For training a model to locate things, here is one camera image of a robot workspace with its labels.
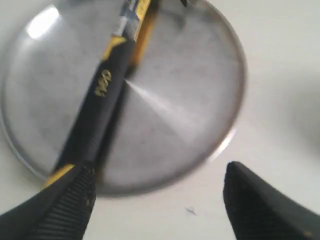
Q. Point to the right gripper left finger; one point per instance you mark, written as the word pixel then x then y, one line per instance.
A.
pixel 60 211

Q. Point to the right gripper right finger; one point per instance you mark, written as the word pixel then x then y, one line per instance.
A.
pixel 258 211

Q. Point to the black yellow claw hammer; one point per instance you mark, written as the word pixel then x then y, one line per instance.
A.
pixel 122 54

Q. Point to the round steel plate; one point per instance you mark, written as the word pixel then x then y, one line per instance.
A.
pixel 177 110

